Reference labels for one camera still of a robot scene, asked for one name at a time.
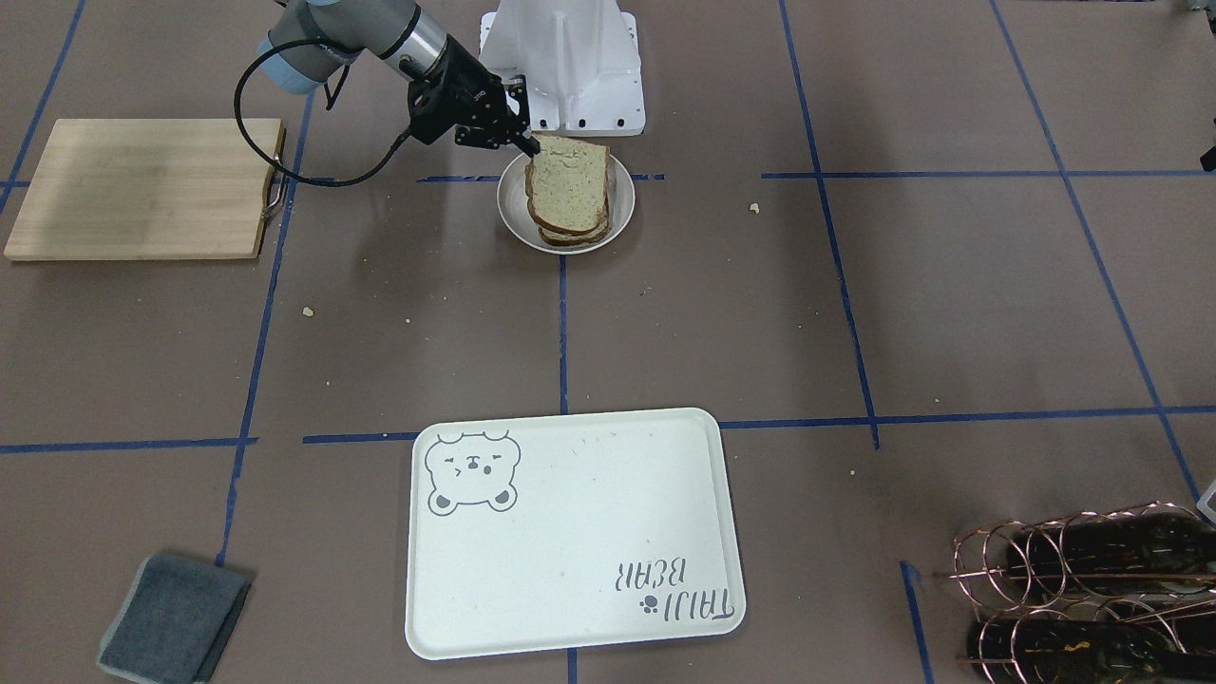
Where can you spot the white round plate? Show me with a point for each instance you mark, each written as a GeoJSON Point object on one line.
{"type": "Point", "coordinates": [513, 208]}

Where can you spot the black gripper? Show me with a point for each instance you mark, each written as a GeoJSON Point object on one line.
{"type": "Point", "coordinates": [463, 80]}

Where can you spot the dark wine bottle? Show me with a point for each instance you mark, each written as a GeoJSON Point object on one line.
{"type": "Point", "coordinates": [1156, 553]}
{"type": "Point", "coordinates": [1049, 646]}

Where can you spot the grey folded cloth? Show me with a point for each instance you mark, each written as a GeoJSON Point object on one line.
{"type": "Point", "coordinates": [175, 622]}

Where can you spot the cream bear tray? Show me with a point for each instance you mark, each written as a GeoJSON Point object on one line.
{"type": "Point", "coordinates": [570, 531]}

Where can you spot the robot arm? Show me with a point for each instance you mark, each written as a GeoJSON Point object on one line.
{"type": "Point", "coordinates": [314, 39]}

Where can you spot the dark wine bottle lower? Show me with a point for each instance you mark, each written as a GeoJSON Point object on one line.
{"type": "Point", "coordinates": [1049, 646]}

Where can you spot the copper wire bottle rack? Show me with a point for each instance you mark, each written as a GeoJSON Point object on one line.
{"type": "Point", "coordinates": [1124, 596]}

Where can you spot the bread slice on plate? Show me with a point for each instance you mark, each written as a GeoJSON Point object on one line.
{"type": "Point", "coordinates": [558, 239]}

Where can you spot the bread slice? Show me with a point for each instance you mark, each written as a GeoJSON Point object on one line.
{"type": "Point", "coordinates": [567, 183]}
{"type": "Point", "coordinates": [558, 239]}

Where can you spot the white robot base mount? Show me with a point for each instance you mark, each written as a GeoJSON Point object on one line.
{"type": "Point", "coordinates": [579, 60]}

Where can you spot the dark wine bottle upper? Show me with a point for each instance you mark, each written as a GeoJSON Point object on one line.
{"type": "Point", "coordinates": [1156, 553]}

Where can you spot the wooden cutting board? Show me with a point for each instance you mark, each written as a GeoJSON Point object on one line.
{"type": "Point", "coordinates": [150, 190]}

